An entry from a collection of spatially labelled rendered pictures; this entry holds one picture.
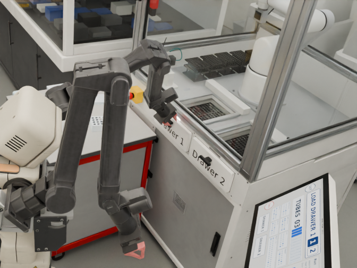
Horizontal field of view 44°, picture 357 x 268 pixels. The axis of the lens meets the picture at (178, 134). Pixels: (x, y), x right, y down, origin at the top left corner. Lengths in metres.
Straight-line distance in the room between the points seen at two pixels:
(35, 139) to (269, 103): 0.85
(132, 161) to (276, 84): 1.03
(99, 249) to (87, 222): 0.27
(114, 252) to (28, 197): 1.53
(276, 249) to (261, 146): 0.45
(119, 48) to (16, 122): 1.63
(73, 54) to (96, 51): 0.15
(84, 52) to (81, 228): 1.02
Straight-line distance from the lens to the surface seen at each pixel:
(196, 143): 2.05
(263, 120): 1.71
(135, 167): 2.41
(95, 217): 2.52
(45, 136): 1.29
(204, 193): 2.16
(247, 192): 1.89
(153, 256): 2.73
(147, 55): 1.50
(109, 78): 1.01
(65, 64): 2.71
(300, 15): 1.54
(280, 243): 1.49
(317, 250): 1.37
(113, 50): 2.82
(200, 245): 2.35
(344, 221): 3.42
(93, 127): 2.28
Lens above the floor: 2.09
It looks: 34 degrees down
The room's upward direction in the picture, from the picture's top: 11 degrees clockwise
